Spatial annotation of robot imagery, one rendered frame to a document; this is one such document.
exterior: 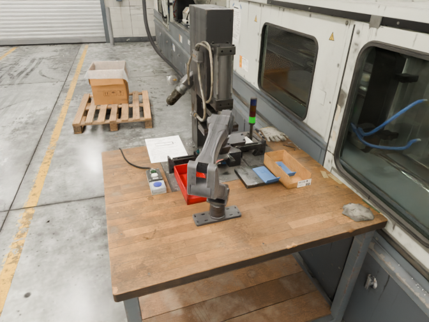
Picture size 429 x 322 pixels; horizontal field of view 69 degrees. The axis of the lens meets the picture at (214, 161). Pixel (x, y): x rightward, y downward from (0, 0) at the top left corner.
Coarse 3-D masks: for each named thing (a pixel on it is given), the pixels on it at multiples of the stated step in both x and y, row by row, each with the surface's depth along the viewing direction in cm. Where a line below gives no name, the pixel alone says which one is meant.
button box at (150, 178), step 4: (120, 148) 180; (132, 164) 164; (144, 168) 162; (148, 168) 161; (152, 168) 158; (156, 168) 157; (148, 172) 154; (156, 172) 153; (160, 172) 154; (148, 176) 151; (152, 176) 150; (156, 176) 150; (160, 176) 151; (148, 180) 149; (152, 180) 148; (156, 180) 148
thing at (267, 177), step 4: (256, 168) 160; (260, 168) 160; (264, 168) 160; (256, 172) 156; (260, 172) 156; (268, 172) 156; (260, 176) 153; (264, 176) 153; (268, 176) 153; (272, 176) 153; (264, 180) 150; (268, 180) 146; (272, 180) 148; (276, 180) 150
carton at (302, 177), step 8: (272, 152) 166; (280, 152) 168; (264, 160) 166; (272, 160) 158; (280, 160) 171; (288, 160) 166; (296, 160) 158; (272, 168) 159; (280, 168) 151; (288, 168) 164; (296, 168) 159; (304, 168) 152; (280, 176) 153; (288, 176) 146; (296, 176) 157; (304, 176) 154; (288, 184) 147; (296, 184) 148; (304, 184) 150
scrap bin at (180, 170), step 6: (174, 168) 153; (180, 168) 155; (186, 168) 157; (174, 174) 156; (180, 174) 157; (186, 174) 157; (198, 174) 157; (180, 180) 143; (186, 180) 153; (180, 186) 145; (186, 186) 148; (186, 192) 135; (186, 198) 135; (192, 198) 136; (198, 198) 137; (204, 198) 138
